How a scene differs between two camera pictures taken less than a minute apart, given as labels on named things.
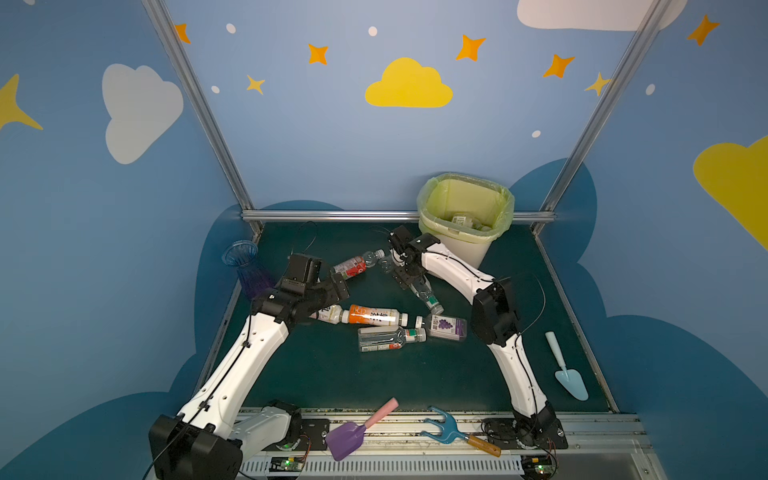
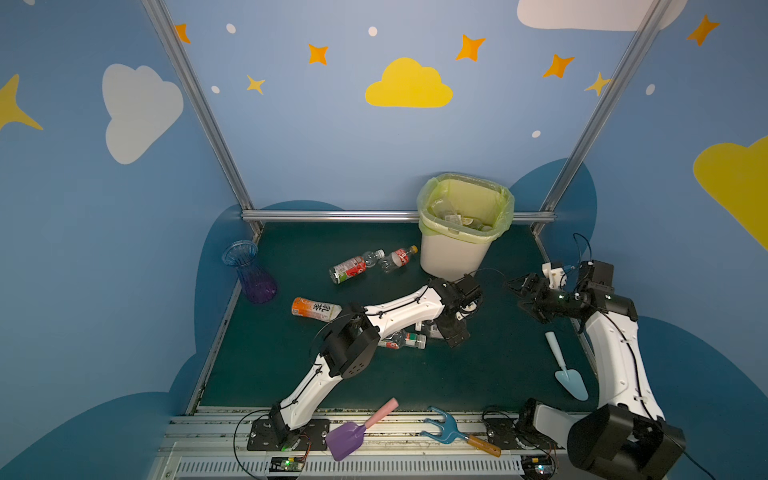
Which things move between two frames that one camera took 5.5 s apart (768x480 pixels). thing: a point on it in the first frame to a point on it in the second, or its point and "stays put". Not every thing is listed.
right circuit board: (537, 467) stays put
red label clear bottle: (358, 265) stays put
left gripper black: (330, 288) to (454, 327)
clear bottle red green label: (378, 338) stays put
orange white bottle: (332, 314) stays put
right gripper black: (405, 264) to (537, 294)
